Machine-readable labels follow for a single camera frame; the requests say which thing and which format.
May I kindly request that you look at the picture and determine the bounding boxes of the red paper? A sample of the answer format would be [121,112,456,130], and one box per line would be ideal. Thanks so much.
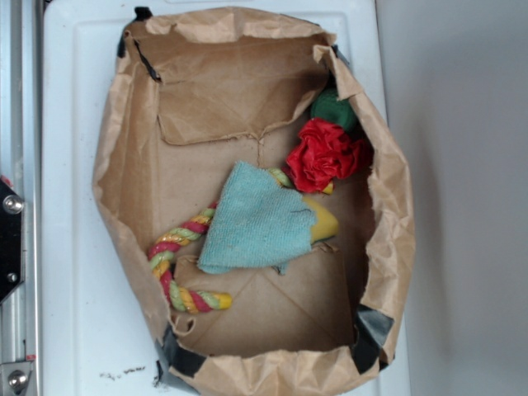
[285,117,373,193]

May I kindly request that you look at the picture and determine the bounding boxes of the crumpled green paper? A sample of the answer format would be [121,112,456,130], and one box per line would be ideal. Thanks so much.
[310,87,358,132]

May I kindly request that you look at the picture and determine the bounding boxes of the light blue cloth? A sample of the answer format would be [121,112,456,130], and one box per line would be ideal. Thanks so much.
[198,162,316,275]

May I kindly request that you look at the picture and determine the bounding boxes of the brown paper bag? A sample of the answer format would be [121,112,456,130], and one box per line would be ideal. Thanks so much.
[93,7,415,395]

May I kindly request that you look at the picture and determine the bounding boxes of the white plastic bin lid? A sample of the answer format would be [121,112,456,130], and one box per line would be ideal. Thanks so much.
[40,0,414,396]

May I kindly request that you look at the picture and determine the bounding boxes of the multicolour twisted rope toy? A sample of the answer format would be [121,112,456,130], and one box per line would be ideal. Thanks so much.
[148,168,295,314]

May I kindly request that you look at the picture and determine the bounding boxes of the black mounting bracket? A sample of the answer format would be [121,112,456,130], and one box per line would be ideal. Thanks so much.
[0,175,26,304]

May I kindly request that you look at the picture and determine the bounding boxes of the metal frame rail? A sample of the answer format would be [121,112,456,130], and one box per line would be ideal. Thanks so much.
[1,1,45,395]

